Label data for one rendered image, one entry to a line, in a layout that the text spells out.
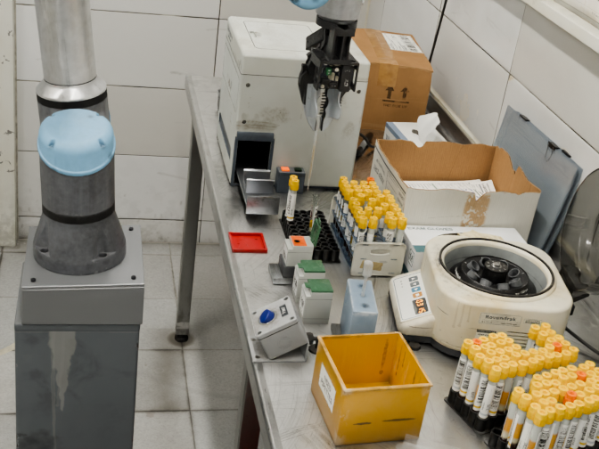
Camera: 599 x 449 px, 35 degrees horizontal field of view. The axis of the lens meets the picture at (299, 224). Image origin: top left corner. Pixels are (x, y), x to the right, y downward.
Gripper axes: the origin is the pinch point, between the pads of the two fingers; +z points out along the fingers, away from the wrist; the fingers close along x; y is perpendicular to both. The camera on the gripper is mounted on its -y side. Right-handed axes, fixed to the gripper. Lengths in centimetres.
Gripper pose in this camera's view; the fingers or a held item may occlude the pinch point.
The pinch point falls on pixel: (317, 122)
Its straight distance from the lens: 173.0
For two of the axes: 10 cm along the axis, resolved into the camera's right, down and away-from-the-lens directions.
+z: -1.3, 8.8, 4.5
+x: 9.6, 0.0, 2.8
